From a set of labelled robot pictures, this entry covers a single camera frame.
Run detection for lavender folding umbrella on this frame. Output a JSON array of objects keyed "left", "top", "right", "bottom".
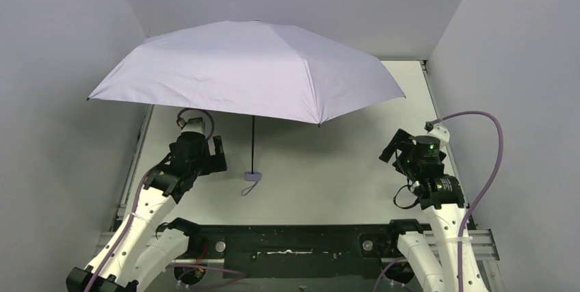
[{"left": 87, "top": 20, "right": 407, "bottom": 198}]

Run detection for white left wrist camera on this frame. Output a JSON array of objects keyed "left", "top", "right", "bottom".
[{"left": 176, "top": 117, "right": 205, "bottom": 135}]

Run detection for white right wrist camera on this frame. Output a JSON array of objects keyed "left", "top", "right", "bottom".
[{"left": 424, "top": 121, "right": 451, "bottom": 148}]

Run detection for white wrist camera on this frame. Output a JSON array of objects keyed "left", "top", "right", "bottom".
[
  {"left": 176, "top": 117, "right": 205, "bottom": 135},
  {"left": 424, "top": 121, "right": 451, "bottom": 148}
]

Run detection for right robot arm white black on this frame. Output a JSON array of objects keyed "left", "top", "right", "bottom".
[{"left": 379, "top": 129, "right": 488, "bottom": 291}]

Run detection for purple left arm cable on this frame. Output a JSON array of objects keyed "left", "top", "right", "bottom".
[{"left": 81, "top": 107, "right": 216, "bottom": 292}]

